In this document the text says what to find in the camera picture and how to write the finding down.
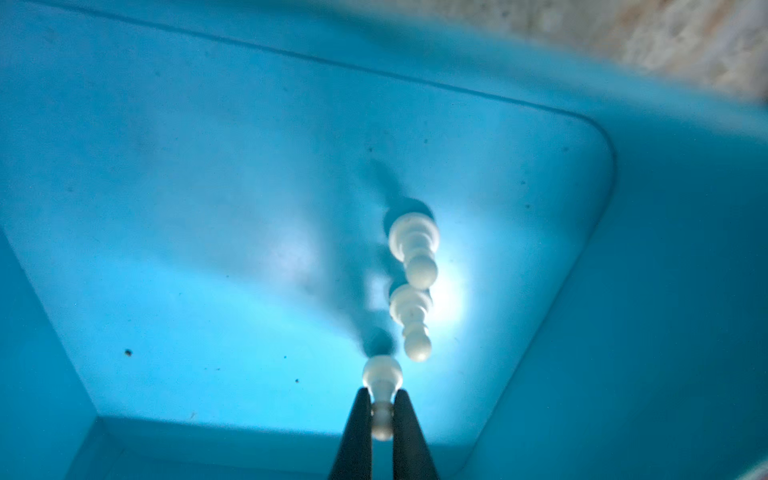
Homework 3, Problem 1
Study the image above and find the white pawn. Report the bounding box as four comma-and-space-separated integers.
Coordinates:
362, 355, 403, 441
389, 283, 433, 363
388, 212, 440, 290

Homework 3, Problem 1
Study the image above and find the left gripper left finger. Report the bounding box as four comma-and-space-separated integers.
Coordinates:
328, 388, 373, 480

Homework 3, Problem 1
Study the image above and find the blue plastic tray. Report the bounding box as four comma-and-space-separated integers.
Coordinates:
1, 1, 767, 479

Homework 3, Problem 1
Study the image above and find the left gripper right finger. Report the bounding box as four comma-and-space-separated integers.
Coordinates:
393, 389, 439, 480

